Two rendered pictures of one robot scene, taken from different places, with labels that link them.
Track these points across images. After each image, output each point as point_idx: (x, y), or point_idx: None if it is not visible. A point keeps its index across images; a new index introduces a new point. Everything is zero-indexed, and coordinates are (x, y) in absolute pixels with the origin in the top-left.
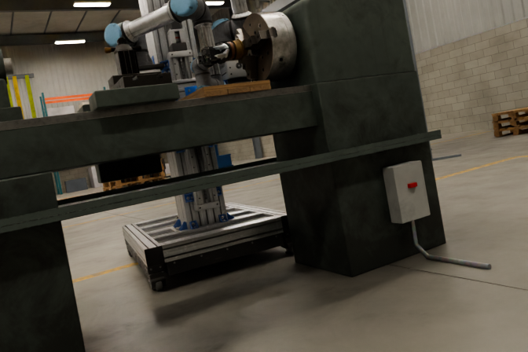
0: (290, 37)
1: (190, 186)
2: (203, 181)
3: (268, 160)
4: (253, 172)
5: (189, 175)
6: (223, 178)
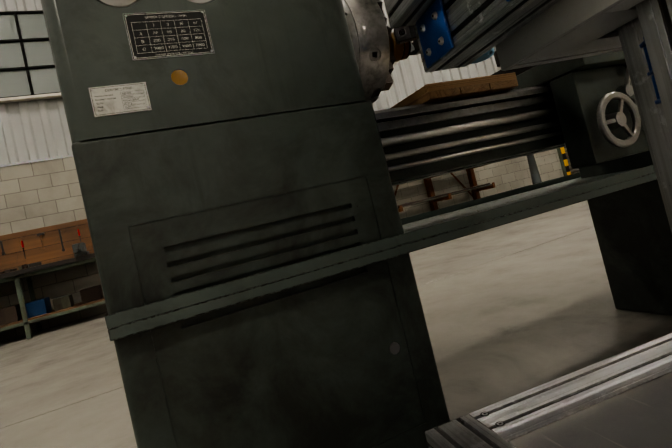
0: None
1: (481, 203)
2: (471, 204)
3: (425, 232)
4: (427, 216)
5: (570, 189)
6: (454, 209)
